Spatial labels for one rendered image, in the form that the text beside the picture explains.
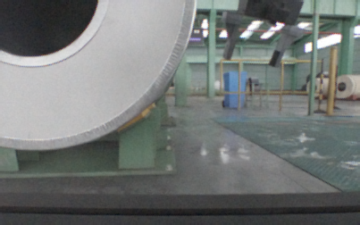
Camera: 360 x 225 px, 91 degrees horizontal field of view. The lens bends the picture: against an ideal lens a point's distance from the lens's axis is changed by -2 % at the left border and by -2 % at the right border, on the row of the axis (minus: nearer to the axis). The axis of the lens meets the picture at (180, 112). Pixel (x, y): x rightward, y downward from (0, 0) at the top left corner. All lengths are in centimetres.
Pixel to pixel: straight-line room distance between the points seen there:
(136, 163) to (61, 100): 44
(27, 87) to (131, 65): 38
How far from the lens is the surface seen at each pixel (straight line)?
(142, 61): 70
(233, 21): 47
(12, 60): 89
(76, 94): 76
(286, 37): 54
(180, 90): 530
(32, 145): 87
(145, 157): 94
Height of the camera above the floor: 39
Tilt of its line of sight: 6 degrees down
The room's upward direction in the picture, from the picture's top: straight up
